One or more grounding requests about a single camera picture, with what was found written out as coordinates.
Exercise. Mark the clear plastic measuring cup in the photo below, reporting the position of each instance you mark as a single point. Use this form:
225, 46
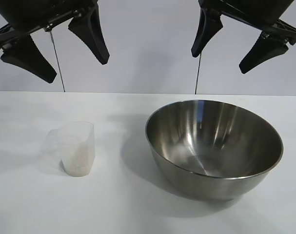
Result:
74, 136

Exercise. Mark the stainless steel mixing bowl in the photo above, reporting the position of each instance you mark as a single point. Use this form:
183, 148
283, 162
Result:
211, 146

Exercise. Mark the white rice grains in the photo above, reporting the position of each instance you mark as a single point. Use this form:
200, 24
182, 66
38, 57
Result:
77, 163

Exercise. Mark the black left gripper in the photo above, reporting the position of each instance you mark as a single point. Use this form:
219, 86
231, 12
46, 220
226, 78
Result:
40, 12

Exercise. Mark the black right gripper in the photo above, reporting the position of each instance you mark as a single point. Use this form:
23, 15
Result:
247, 12

